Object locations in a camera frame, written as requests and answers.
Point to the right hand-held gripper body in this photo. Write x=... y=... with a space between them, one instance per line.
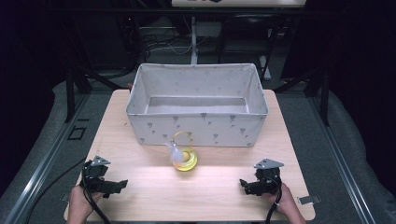
x=269 y=179

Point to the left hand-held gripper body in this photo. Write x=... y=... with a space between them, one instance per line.
x=95 y=174

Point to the grey fabric storage box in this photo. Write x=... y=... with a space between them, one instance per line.
x=199 y=130

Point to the person's right hand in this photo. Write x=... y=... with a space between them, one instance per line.
x=287 y=202

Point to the person's left hand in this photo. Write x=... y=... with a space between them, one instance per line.
x=79 y=202

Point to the metal table clip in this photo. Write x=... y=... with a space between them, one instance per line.
x=308 y=199

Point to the black tape square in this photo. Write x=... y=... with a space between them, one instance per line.
x=69 y=133

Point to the black tape strip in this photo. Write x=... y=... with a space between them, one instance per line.
x=83 y=119

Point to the black metal stand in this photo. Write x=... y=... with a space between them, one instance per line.
x=325 y=99
x=69 y=96

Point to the black chair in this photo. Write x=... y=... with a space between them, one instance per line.
x=249 y=34

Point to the white table leg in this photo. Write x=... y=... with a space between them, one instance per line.
x=194 y=40

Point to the aluminium floor rail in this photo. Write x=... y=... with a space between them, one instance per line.
x=43 y=168
x=342 y=161

